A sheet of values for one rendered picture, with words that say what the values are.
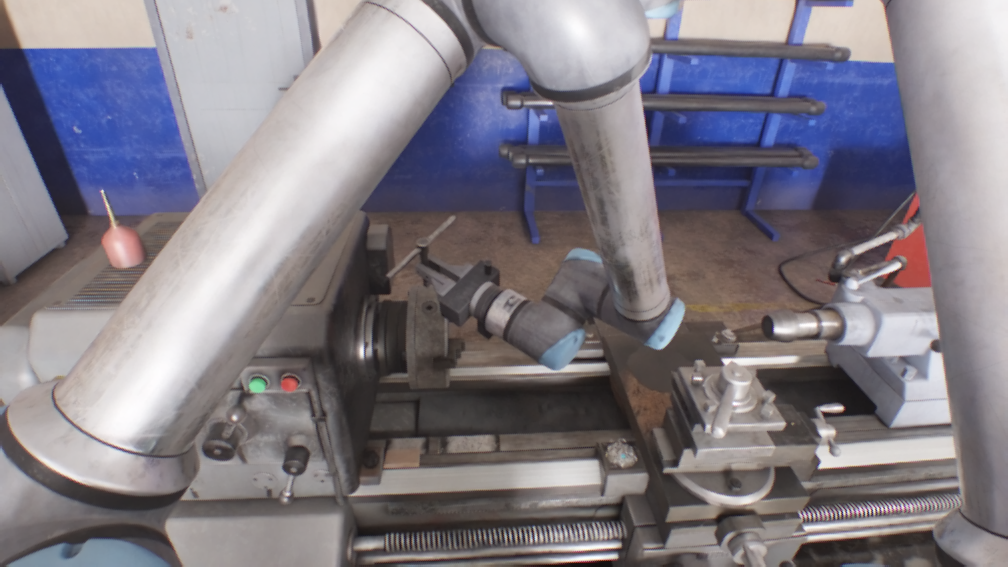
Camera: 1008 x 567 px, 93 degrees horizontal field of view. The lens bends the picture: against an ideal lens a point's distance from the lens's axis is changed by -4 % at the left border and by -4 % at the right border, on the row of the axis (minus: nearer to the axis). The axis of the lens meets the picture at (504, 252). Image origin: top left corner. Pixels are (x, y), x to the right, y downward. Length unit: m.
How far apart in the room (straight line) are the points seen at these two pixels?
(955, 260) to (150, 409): 0.60
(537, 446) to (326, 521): 0.52
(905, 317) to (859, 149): 3.94
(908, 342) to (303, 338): 1.47
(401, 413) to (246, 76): 3.22
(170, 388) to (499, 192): 3.99
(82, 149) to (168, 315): 4.74
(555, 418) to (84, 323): 1.16
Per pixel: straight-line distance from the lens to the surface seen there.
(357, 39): 0.47
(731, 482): 1.24
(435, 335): 1.13
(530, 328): 0.88
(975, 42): 0.49
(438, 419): 1.56
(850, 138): 5.36
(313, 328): 0.98
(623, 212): 0.59
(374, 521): 1.44
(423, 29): 0.47
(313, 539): 1.30
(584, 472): 1.32
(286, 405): 1.06
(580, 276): 0.88
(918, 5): 0.51
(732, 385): 1.11
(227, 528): 1.36
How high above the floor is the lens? 1.89
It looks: 30 degrees down
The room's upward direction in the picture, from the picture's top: 2 degrees clockwise
